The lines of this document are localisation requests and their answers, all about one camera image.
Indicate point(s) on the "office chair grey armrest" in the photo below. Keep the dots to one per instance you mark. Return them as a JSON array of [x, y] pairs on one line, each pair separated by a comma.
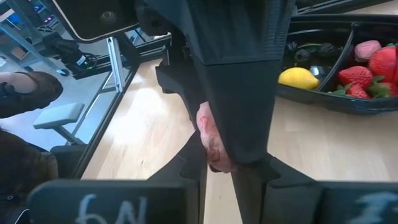
[[59, 115]]

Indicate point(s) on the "yellow toy lemon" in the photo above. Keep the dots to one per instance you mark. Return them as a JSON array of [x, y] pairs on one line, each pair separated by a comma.
[[298, 78]]

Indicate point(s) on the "dark toy blackberry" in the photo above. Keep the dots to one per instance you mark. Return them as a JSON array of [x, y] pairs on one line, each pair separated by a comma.
[[303, 56], [329, 49]]

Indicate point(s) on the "black plastic tupperware container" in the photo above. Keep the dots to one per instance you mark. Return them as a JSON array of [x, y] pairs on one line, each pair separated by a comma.
[[342, 105]]

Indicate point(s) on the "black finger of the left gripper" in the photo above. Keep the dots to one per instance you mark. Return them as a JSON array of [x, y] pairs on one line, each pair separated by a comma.
[[180, 81], [245, 109]]

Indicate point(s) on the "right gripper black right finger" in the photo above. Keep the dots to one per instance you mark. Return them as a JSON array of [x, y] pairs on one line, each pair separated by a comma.
[[273, 199]]

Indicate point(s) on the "realistic red toy strawberry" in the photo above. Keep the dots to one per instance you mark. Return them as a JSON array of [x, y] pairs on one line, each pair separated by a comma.
[[357, 91], [356, 76]]

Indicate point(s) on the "person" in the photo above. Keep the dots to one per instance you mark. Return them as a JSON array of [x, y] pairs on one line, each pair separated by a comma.
[[18, 168]]

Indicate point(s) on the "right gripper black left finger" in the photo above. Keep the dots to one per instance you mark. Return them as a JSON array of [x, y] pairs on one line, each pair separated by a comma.
[[192, 168]]

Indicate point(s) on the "painted red toy strawberry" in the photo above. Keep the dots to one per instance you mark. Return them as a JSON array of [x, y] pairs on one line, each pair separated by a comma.
[[384, 62]]

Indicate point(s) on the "black aluminium table frame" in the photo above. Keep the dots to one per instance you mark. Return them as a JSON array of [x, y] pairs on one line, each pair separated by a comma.
[[149, 46]]

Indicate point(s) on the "silver metal bracket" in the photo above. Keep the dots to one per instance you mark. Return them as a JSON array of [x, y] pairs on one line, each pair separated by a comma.
[[115, 62]]

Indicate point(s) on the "black panel with pale edge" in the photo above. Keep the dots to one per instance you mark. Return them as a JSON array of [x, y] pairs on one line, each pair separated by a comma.
[[93, 18]]

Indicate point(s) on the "pink toy raspberry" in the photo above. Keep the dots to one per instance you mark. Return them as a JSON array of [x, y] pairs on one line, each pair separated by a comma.
[[367, 49], [211, 140]]

